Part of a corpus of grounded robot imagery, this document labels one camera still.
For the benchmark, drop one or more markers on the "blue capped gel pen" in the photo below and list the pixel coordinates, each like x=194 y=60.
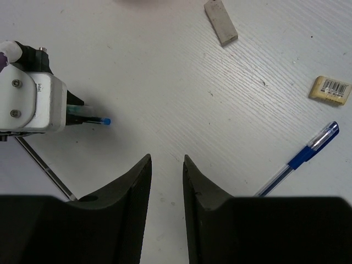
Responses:
x=75 y=120

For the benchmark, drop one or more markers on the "blue ballpoint pen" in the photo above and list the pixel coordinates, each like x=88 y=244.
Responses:
x=312 y=148

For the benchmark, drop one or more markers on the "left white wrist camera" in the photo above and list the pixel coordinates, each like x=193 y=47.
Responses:
x=32 y=102

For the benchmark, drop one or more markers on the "grey eraser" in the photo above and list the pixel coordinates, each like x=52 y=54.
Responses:
x=221 y=22

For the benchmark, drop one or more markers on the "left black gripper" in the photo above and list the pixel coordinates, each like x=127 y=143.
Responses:
x=29 y=59

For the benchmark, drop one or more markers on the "beige barcode eraser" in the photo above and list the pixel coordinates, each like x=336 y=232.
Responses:
x=332 y=91

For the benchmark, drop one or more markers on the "green gel pen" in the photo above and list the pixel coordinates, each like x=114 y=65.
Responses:
x=82 y=111

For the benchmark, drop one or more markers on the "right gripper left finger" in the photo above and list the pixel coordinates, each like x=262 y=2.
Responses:
x=105 y=226

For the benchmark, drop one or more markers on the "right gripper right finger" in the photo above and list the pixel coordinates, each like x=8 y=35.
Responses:
x=222 y=228

